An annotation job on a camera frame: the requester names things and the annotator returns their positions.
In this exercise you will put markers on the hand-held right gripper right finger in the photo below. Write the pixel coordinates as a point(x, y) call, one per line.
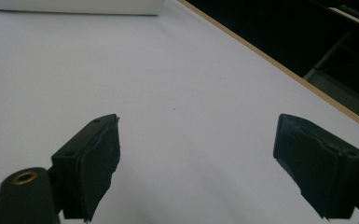
point(317, 165)

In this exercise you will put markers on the wooden table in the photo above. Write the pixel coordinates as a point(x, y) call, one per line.
point(279, 67)

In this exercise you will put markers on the white metal stand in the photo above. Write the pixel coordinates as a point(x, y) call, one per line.
point(342, 90)

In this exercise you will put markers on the white plastic storage box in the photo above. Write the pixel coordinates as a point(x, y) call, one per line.
point(74, 6)

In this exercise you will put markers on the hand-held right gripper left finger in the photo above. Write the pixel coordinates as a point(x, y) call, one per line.
point(90, 168)

